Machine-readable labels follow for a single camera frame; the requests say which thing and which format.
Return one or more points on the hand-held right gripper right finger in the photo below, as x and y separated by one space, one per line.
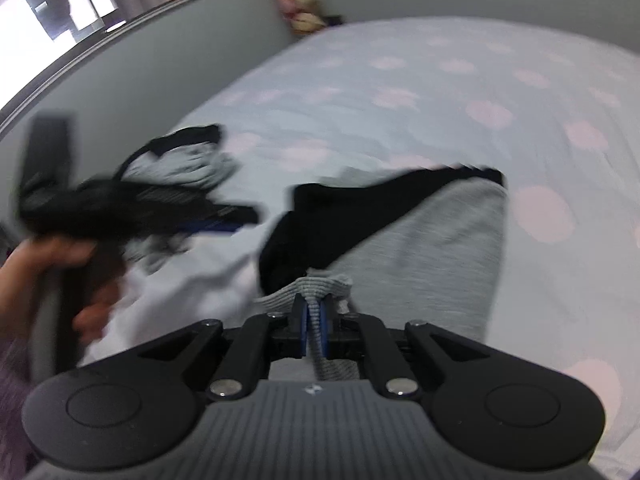
325 327

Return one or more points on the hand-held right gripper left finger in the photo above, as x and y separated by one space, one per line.
300 327

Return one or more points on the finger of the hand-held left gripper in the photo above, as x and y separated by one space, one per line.
235 212

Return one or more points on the grey garment with black trim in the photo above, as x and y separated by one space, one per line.
185 165

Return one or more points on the black and grey garment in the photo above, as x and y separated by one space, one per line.
425 240

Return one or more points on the person's left hand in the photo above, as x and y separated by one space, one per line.
35 270

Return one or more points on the white window sill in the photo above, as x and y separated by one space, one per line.
60 67

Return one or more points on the window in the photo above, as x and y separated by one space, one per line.
30 10

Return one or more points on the polka dot bed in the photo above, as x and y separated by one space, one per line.
450 85

